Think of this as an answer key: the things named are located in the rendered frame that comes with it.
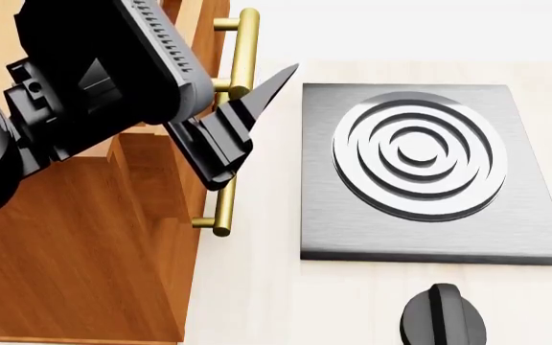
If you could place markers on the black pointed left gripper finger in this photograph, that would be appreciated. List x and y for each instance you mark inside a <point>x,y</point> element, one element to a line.
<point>252,108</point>

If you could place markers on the wooden cabinet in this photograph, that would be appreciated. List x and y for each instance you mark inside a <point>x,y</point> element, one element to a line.
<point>79,251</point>

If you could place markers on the brushed steel stove plate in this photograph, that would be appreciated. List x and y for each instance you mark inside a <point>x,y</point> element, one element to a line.
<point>520,233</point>

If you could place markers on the silver ringed burner coil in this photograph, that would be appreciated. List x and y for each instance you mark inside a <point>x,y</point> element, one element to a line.
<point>482,187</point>

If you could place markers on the black stove knob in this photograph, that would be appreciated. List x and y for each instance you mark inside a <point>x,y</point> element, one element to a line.
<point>441,320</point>

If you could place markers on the dark grey vented camera box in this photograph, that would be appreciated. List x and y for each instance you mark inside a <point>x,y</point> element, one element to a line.
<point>127,61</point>

